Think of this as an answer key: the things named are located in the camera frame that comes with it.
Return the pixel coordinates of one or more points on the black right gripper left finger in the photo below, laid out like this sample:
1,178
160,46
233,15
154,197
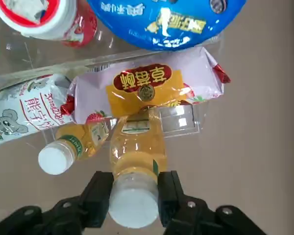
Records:
71,215

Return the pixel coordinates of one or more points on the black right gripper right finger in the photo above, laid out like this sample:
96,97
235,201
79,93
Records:
186,215

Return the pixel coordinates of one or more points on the yellow juice bottle white cap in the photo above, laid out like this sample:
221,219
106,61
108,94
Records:
134,159
73,142

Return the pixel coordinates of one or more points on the clear acrylic tiered shelf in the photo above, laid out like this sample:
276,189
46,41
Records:
181,120

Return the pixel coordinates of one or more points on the white bear biscuit packet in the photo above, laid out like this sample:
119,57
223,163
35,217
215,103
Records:
27,110

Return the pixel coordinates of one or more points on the pink strawberry snack packet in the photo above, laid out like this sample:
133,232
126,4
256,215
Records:
137,90

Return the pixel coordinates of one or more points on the blue snack cup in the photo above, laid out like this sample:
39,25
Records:
166,22

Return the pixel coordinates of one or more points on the red and white canister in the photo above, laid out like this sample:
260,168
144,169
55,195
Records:
46,19

